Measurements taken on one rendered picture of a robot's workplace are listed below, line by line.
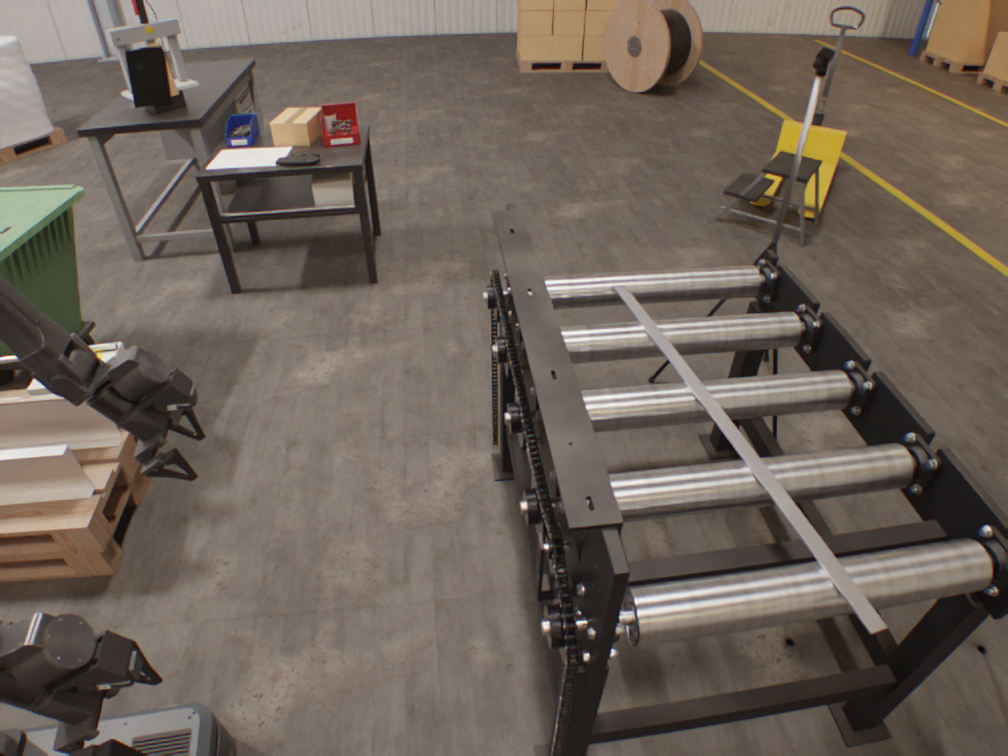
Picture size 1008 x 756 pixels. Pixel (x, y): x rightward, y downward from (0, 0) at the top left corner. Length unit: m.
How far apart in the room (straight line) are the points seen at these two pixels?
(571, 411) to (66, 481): 1.97
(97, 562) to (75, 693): 1.89
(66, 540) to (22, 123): 5.68
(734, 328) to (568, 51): 7.04
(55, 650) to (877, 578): 1.35
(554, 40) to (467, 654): 7.62
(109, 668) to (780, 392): 1.58
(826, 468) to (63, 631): 1.47
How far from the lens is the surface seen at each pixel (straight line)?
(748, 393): 1.76
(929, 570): 1.54
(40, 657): 0.77
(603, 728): 1.77
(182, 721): 2.03
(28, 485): 2.75
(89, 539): 2.60
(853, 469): 1.66
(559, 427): 1.17
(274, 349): 3.50
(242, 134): 4.17
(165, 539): 2.76
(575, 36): 8.73
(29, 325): 1.05
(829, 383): 1.89
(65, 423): 2.85
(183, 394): 1.06
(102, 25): 12.15
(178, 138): 5.40
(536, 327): 1.42
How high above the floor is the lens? 1.98
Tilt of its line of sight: 40 degrees down
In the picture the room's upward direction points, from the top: straight up
